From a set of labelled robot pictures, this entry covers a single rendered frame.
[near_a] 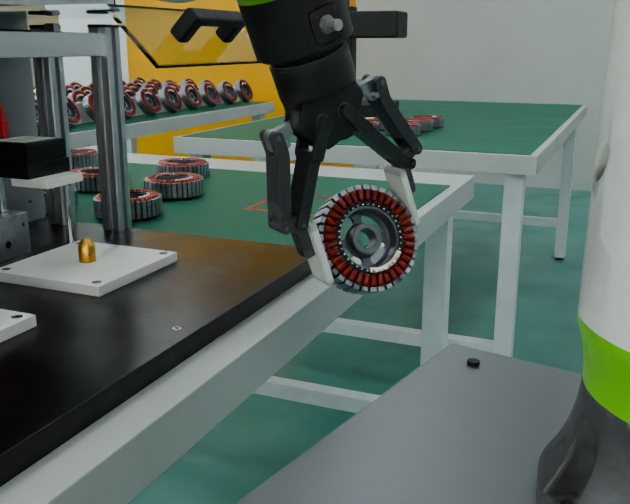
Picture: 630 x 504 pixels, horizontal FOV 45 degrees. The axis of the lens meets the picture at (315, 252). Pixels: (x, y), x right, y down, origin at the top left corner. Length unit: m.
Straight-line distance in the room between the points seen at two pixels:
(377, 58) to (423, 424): 5.70
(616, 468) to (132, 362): 0.44
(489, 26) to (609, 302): 5.58
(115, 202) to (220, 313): 0.39
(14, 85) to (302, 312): 0.58
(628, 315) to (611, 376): 0.03
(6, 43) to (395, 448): 0.71
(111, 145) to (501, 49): 4.91
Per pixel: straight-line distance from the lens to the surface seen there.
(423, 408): 0.44
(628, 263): 0.30
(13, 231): 1.01
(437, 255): 1.69
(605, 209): 0.31
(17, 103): 1.20
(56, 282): 0.87
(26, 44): 0.99
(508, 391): 0.48
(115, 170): 1.10
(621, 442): 0.32
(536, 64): 5.81
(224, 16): 0.86
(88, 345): 0.71
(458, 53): 5.91
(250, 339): 0.75
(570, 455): 0.35
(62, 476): 0.56
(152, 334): 0.72
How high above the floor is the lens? 1.03
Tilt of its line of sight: 15 degrees down
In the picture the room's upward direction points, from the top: straight up
